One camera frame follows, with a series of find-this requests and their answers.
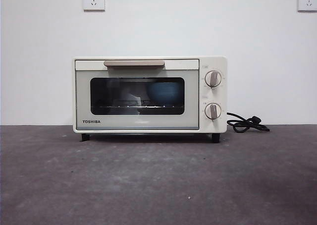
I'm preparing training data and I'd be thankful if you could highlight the cream toaster oven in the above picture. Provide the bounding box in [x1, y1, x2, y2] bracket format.
[72, 56, 228, 144]

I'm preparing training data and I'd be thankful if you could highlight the glass oven door beige handle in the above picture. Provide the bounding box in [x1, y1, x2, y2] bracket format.
[74, 59, 200, 131]

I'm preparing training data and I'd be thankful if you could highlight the metal oven wire rack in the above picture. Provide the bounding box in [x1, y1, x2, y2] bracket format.
[91, 105, 184, 110]

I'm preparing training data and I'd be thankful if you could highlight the blue ribbed bowl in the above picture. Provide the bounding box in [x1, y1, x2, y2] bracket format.
[148, 82, 180, 106]

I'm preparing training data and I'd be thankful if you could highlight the black oven power cable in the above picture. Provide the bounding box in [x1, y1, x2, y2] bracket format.
[226, 112, 270, 133]

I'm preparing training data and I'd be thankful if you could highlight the beige oven knob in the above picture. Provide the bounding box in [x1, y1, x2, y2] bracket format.
[204, 70, 222, 88]
[204, 103, 222, 120]

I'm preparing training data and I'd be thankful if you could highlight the white wall socket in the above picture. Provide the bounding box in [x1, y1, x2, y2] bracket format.
[297, 0, 317, 12]
[83, 0, 106, 12]

